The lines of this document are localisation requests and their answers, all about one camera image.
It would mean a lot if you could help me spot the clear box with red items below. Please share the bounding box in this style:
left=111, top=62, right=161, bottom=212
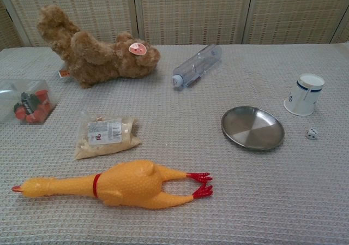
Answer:
left=0, top=79, right=58, bottom=125

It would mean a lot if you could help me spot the brown teddy bear plush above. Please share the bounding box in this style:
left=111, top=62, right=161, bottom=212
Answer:
left=36, top=4, right=161, bottom=89

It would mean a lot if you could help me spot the white paper cup blue print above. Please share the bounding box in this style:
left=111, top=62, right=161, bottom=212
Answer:
left=283, top=73, right=326, bottom=117

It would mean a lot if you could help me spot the woven folding screen panel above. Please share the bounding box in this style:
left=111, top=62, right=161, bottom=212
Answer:
left=242, top=0, right=349, bottom=45
left=0, top=0, right=31, bottom=51
left=330, top=11, right=349, bottom=44
left=0, top=0, right=139, bottom=49
left=133, top=0, right=254, bottom=46

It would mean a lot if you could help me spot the clear plastic water bottle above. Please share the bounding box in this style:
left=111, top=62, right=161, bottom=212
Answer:
left=171, top=44, right=223, bottom=91

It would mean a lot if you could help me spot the small white die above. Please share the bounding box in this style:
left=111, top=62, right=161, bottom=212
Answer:
left=305, top=127, right=319, bottom=141

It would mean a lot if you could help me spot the clear bag of snacks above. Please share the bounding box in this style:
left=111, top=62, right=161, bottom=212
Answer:
left=73, top=111, right=142, bottom=161

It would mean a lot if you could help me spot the beige woven tablecloth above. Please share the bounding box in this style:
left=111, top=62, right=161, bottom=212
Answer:
left=0, top=43, right=349, bottom=245

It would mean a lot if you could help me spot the round metal plate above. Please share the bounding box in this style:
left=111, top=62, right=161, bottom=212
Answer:
left=221, top=106, right=286, bottom=152

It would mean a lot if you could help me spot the yellow rubber chicken toy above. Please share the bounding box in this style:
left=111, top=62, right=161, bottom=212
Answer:
left=11, top=159, right=214, bottom=210

